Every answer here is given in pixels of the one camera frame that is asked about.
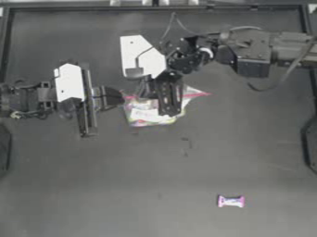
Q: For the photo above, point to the clear bag with pink zip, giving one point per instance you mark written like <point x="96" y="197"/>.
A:
<point x="145" y="117"/>

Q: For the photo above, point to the pink wrapped candy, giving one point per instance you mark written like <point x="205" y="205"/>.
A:
<point x="231" y="201"/>

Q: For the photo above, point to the white corner piece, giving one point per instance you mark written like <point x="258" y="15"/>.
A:
<point x="314" y="8"/>
<point x="2" y="11"/>

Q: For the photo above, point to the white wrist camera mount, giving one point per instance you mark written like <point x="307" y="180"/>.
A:
<point x="70" y="81"/>
<point x="143" y="49"/>

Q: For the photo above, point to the grey frame bracket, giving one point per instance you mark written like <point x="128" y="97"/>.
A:
<point x="116" y="2"/>
<point x="147" y="2"/>
<point x="193" y="2"/>
<point x="164" y="2"/>

